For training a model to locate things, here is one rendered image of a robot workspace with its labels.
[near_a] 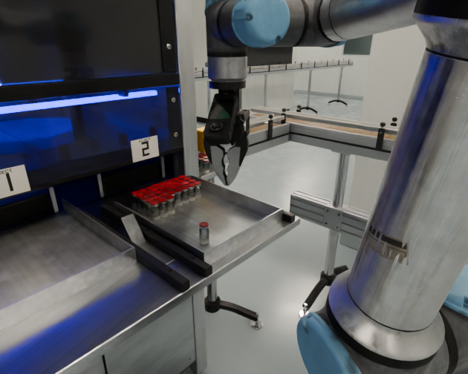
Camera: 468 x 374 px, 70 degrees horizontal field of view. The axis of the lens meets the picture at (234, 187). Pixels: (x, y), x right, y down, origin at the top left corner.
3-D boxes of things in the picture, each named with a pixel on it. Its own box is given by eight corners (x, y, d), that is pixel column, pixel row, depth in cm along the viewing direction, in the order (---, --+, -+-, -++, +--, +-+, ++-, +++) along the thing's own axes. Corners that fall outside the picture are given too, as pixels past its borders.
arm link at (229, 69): (243, 57, 59) (198, 57, 61) (242, 84, 61) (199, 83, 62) (250, 56, 66) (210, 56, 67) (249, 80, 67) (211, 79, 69)
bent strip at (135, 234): (123, 240, 75) (120, 217, 73) (135, 235, 77) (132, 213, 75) (162, 266, 67) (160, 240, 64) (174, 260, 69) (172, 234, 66)
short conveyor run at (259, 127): (182, 180, 119) (179, 136, 113) (156, 170, 128) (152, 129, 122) (291, 142, 165) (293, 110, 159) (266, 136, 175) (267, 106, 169)
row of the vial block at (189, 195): (145, 216, 86) (143, 199, 84) (197, 194, 98) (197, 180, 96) (149, 219, 84) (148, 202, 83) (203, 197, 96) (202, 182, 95)
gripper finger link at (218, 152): (232, 177, 76) (232, 137, 72) (225, 187, 71) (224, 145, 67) (218, 176, 77) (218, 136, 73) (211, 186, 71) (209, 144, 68)
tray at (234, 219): (116, 213, 88) (114, 201, 86) (192, 185, 105) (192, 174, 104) (204, 268, 66) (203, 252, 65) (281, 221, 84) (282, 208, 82)
